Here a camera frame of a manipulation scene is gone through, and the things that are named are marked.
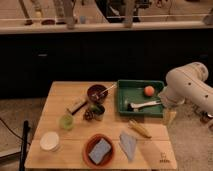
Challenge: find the black stand pole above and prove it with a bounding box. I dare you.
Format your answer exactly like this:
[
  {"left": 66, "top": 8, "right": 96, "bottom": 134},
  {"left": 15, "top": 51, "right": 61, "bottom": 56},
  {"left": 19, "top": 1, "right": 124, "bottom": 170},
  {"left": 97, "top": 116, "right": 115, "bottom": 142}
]
[{"left": 19, "top": 120, "right": 30, "bottom": 171}]

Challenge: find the white handled brush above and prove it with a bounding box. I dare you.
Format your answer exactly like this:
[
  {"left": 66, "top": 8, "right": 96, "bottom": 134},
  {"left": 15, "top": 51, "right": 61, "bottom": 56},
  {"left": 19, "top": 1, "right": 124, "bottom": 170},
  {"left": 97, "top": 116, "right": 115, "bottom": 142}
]
[{"left": 127, "top": 101, "right": 161, "bottom": 111}]

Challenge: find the dark brown bowl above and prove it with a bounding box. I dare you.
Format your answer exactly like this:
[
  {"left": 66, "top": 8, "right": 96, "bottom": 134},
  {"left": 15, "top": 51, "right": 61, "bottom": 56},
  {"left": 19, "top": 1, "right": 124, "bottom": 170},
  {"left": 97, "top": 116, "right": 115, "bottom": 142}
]
[{"left": 87, "top": 84, "right": 108, "bottom": 104}]

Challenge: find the green plastic cup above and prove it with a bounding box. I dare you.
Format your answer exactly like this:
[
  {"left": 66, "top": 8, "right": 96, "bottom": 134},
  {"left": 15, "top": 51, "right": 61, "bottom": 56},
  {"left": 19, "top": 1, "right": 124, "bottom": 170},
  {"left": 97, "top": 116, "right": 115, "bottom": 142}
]
[{"left": 59, "top": 114, "right": 74, "bottom": 130}]

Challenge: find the orange ball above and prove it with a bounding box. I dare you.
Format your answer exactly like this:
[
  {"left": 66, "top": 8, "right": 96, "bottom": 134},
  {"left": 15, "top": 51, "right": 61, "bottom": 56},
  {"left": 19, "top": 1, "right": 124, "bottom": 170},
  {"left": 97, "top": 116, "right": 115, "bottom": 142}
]
[{"left": 144, "top": 86, "right": 155, "bottom": 97}]

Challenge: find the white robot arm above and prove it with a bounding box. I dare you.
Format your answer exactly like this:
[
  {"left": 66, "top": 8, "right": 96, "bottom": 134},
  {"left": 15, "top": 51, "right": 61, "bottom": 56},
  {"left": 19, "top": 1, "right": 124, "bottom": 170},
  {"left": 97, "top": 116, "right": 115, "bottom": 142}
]
[{"left": 158, "top": 62, "right": 213, "bottom": 125}]

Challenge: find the light blue towel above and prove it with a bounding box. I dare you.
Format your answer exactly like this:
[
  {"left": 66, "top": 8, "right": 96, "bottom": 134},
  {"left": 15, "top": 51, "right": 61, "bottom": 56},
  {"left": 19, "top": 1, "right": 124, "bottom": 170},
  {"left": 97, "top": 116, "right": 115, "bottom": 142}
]
[{"left": 119, "top": 131, "right": 137, "bottom": 162}]

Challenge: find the blue sponge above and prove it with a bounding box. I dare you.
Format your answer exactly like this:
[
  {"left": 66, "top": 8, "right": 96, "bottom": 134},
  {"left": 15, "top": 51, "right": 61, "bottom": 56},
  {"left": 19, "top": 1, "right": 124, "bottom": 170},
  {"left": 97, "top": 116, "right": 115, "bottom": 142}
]
[{"left": 89, "top": 139, "right": 111, "bottom": 164}]

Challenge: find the white plastic cup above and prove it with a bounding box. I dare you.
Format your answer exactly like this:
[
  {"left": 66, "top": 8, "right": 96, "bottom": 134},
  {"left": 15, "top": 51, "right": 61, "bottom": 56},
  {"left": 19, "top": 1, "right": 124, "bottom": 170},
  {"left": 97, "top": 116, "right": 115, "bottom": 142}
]
[{"left": 40, "top": 131, "right": 60, "bottom": 151}]

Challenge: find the brown rectangular block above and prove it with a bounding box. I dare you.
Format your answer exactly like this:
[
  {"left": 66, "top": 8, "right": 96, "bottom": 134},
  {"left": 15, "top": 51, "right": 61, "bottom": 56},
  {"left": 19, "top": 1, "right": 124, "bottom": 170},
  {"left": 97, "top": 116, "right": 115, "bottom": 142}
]
[{"left": 66, "top": 99, "right": 87, "bottom": 115}]

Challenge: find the white spoon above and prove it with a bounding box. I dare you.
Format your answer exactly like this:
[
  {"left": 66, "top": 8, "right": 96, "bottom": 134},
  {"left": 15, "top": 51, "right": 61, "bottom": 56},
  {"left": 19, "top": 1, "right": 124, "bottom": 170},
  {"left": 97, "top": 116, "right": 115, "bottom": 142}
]
[{"left": 93, "top": 83, "right": 117, "bottom": 99}]

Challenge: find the terracotta orange bowl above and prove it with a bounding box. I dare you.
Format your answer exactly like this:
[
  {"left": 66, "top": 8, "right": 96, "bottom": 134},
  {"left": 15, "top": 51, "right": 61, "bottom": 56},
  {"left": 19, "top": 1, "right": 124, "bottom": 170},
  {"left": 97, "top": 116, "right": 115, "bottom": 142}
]
[{"left": 82, "top": 134, "right": 115, "bottom": 169}]

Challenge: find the brown pine cone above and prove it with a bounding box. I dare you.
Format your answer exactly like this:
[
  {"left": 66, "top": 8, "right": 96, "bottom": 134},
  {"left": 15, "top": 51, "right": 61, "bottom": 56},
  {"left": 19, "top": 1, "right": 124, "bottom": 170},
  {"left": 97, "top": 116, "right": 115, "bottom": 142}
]
[{"left": 83, "top": 109, "right": 94, "bottom": 121}]

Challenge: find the green plastic tray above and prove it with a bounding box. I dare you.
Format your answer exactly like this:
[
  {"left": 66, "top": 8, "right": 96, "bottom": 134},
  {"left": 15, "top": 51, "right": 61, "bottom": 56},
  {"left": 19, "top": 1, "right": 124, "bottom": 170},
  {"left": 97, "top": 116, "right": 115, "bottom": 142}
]
[{"left": 117, "top": 80, "right": 164, "bottom": 118}]

